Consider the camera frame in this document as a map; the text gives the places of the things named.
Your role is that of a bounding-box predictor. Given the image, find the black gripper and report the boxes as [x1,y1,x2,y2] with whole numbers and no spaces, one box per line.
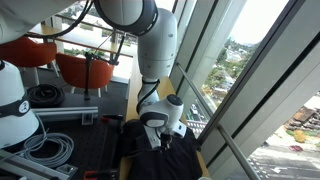
[159,132,175,153]

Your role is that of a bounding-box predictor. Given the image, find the black fleece jacket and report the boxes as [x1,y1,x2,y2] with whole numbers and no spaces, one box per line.
[119,119,204,180]

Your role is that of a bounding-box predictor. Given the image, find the grey metal handrail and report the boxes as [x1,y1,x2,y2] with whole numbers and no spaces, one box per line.
[174,62,263,180]

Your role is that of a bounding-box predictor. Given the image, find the aluminium extrusion bar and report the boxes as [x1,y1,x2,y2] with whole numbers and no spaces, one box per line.
[31,106,100,127]
[0,148,80,180]

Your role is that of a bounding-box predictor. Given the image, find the orange chair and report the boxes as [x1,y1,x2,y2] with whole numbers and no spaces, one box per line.
[54,52,116,98]
[0,35,59,86]

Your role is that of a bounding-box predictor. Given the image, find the wooden table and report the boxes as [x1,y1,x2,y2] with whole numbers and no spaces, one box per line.
[26,22,135,60]

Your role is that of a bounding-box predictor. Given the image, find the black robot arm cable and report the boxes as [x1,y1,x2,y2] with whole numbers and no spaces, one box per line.
[24,0,162,115]

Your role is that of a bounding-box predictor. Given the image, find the red handled clamp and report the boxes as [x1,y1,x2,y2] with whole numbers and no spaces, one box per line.
[101,113,125,123]
[83,168,120,180]

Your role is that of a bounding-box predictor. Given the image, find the coiled white cable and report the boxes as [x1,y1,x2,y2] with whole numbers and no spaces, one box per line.
[21,132,75,169]

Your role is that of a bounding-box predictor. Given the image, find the black camera stand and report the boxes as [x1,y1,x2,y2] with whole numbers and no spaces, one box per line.
[82,31,128,102]

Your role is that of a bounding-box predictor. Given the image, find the coiled black cable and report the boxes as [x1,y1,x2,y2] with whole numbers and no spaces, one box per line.
[26,83,66,109]

